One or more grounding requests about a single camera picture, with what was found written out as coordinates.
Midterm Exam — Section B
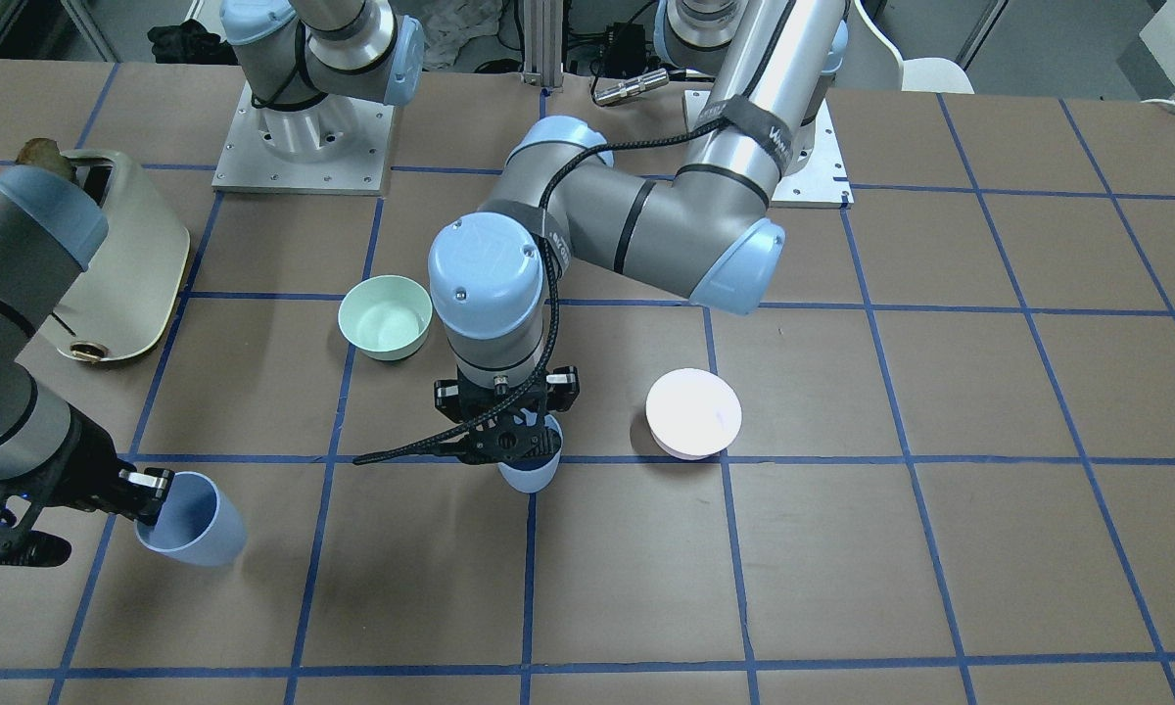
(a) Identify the beige tray with handle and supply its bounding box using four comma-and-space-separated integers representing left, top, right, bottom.
15, 137, 190, 364

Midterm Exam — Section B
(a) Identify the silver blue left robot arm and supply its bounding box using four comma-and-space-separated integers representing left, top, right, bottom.
394, 1, 850, 464

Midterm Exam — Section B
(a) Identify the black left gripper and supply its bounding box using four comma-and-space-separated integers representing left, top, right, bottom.
421, 365, 580, 465

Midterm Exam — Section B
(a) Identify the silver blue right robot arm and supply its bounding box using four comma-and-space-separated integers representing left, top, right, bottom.
0, 165, 177, 568

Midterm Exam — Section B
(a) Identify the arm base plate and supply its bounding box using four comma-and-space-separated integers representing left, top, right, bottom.
676, 102, 853, 209
212, 86, 400, 196

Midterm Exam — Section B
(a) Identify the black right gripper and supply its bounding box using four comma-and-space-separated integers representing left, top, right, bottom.
0, 430, 175, 568

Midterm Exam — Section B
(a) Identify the blue plastic cup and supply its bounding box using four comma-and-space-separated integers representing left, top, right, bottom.
134, 470, 247, 568
496, 411, 564, 494

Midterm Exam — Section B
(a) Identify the white chair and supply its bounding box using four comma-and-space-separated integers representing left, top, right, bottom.
838, 0, 976, 95

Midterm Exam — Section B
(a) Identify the white pink upturned bowl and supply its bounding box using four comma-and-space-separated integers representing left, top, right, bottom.
644, 367, 741, 459

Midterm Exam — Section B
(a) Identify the silver cylindrical connector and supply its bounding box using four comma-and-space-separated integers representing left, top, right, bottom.
591, 68, 670, 107

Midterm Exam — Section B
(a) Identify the mint green bowl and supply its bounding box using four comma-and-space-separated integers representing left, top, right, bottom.
337, 275, 434, 361

